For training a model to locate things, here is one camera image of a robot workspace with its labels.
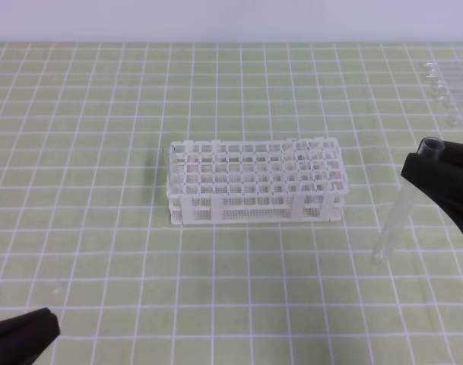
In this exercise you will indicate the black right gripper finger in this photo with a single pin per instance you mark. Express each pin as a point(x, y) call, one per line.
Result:
point(445, 188)
point(451, 157)

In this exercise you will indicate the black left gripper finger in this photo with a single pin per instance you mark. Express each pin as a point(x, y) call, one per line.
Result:
point(24, 338)

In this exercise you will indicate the clear glass test tube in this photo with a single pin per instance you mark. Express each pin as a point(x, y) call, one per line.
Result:
point(430, 147)

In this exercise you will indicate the glass test tube front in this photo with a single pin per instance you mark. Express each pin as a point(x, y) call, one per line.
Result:
point(455, 121)

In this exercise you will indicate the glass test tube back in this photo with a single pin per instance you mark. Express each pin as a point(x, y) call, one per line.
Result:
point(443, 67)

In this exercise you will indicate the white plastic test tube rack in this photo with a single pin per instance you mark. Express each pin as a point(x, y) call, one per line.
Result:
point(241, 182)

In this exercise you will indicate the glass test tube in rack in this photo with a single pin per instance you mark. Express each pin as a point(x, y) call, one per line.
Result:
point(169, 155)

